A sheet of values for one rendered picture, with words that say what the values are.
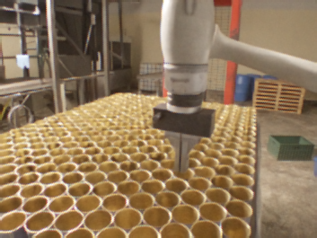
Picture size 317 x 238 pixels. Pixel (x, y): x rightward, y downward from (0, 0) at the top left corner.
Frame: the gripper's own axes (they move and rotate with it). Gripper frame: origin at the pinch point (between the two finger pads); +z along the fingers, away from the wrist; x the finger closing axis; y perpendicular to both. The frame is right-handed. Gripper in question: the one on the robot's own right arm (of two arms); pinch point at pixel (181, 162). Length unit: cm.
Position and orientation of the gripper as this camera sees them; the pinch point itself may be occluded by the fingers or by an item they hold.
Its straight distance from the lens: 52.8
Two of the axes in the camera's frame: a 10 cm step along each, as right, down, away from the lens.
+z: -0.1, 9.5, 3.2
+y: -4.0, 2.9, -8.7
